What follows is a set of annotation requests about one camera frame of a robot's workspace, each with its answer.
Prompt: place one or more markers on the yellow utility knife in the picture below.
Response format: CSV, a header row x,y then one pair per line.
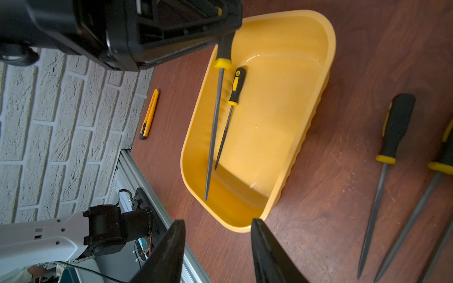
x,y
144,132

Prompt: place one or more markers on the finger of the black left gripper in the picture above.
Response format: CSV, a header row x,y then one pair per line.
x,y
157,44
171,15

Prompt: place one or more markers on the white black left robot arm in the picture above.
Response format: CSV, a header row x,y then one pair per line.
x,y
101,230

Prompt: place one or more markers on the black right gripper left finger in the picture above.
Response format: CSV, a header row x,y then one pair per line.
x,y
166,260

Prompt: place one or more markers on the black yellow file three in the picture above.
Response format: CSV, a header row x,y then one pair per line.
x,y
394,129

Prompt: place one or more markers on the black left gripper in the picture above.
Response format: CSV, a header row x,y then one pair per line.
x,y
94,29

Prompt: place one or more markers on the aluminium front rail frame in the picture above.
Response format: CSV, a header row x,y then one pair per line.
x,y
131,188

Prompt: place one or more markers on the black yellow file nine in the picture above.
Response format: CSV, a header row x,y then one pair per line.
x,y
436,252

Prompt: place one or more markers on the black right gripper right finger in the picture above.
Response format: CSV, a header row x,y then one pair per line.
x,y
271,262

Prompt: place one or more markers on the yellow plastic tray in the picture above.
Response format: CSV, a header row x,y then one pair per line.
x,y
287,56

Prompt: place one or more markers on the black yellow file two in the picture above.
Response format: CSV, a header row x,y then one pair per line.
x,y
217,106

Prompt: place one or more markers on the black yellow file one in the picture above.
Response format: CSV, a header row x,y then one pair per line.
x,y
237,87

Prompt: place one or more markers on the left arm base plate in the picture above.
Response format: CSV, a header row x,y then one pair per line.
x,y
157,228

